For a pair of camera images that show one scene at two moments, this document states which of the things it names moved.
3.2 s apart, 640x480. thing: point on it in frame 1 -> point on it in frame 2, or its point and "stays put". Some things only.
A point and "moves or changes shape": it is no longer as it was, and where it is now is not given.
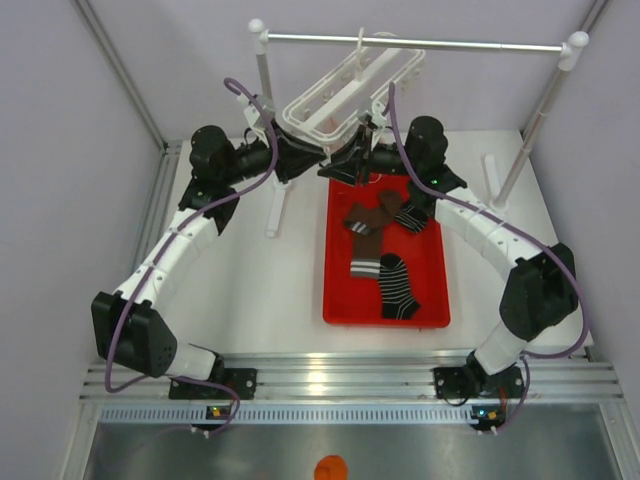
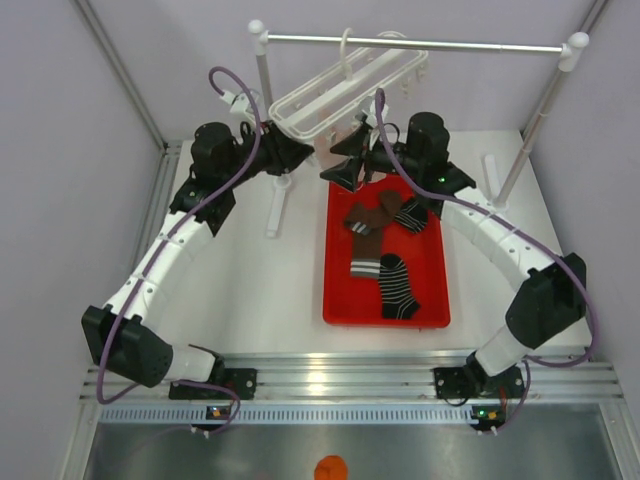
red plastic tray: (352, 302) stays put
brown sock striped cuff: (361, 220) stays put
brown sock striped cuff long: (367, 251) stays put
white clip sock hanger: (335, 103) moves or changes shape
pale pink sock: (327, 126) -> (326, 159)
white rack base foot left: (280, 189) stays put
